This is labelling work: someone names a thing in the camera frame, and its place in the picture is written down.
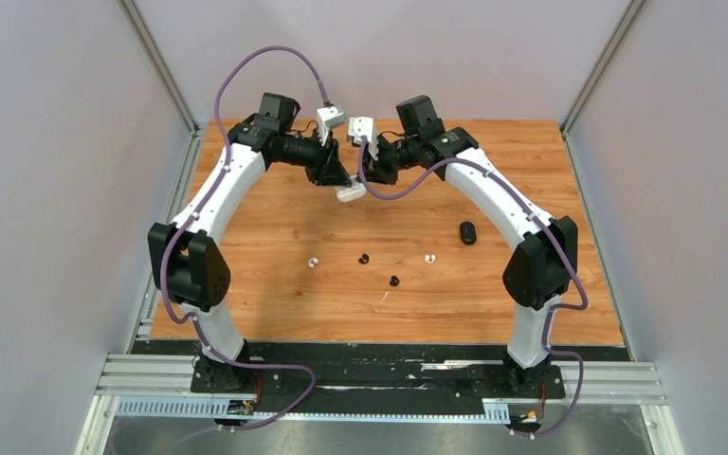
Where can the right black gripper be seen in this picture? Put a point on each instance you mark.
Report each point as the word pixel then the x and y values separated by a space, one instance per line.
pixel 379 173

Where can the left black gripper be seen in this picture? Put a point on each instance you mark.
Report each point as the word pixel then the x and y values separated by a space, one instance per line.
pixel 335 173

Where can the white earbud charging case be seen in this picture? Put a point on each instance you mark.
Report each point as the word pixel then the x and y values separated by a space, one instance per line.
pixel 351 192

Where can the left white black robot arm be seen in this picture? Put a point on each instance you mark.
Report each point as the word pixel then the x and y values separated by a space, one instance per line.
pixel 190 270

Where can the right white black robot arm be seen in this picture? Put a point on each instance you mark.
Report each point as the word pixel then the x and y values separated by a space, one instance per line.
pixel 544 249

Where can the black earbud charging case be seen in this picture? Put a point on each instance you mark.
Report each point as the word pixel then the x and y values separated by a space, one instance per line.
pixel 468 233

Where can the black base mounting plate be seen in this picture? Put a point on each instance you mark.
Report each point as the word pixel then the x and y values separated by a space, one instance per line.
pixel 376 378

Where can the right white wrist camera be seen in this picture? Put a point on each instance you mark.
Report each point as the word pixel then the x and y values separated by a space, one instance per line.
pixel 362 129

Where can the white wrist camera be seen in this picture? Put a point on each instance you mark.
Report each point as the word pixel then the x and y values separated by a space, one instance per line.
pixel 362 129
pixel 329 118

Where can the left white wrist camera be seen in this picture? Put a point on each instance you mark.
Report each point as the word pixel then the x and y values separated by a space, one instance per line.
pixel 329 118

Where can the left aluminium corner post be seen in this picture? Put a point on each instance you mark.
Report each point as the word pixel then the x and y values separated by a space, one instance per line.
pixel 151 49

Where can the aluminium corner post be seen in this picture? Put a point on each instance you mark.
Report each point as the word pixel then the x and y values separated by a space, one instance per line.
pixel 151 49
pixel 620 32

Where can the aluminium front rail frame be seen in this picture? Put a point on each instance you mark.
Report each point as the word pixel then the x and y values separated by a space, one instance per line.
pixel 159 386

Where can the right aluminium corner post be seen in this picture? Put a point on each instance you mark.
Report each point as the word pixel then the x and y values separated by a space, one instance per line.
pixel 620 32

